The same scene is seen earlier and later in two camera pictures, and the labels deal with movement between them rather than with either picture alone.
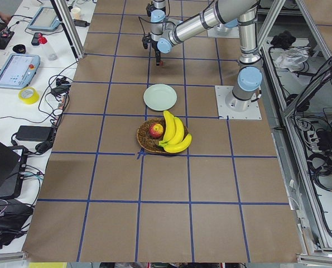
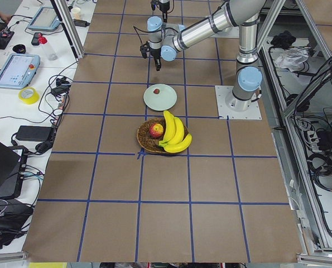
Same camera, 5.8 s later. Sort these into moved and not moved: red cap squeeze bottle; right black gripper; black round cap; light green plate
Moved: right black gripper
Not moved: red cap squeeze bottle; black round cap; light green plate
